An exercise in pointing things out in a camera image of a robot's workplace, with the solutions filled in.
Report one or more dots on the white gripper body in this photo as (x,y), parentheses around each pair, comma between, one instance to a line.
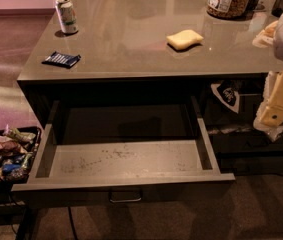
(269,117)

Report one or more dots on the dark blue snack packet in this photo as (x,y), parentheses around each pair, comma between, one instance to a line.
(61,60)

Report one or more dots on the green white soda can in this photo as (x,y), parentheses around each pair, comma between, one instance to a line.
(66,16)

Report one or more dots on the yellow sponge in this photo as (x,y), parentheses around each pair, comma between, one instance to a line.
(184,39)

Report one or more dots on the grey top drawer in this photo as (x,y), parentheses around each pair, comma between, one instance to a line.
(123,154)

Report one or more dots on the grey cabinet counter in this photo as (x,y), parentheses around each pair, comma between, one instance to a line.
(125,58)

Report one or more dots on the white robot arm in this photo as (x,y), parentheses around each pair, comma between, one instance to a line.
(272,35)

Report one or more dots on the black bin of snacks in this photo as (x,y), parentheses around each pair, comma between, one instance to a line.
(18,148)

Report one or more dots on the large jar of nuts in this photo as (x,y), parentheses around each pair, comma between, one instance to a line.
(226,9)

